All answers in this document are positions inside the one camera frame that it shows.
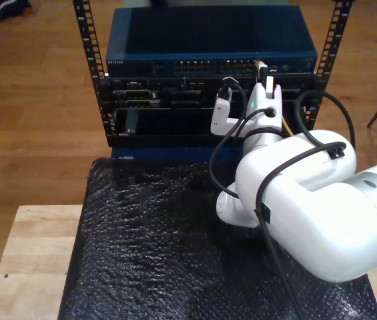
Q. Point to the dark sneaker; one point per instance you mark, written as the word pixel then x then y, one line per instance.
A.
pixel 8 8

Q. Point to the blue network switch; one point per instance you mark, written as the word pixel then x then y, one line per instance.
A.
pixel 191 33

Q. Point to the blue rack base unit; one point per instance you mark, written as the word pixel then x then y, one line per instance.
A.
pixel 175 155

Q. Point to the black bubble wrap mat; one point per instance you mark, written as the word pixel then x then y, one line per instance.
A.
pixel 158 250

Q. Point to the black perforated rack post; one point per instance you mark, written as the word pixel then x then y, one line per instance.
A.
pixel 88 40
pixel 333 33

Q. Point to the black rack server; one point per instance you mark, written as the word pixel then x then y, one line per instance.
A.
pixel 168 95

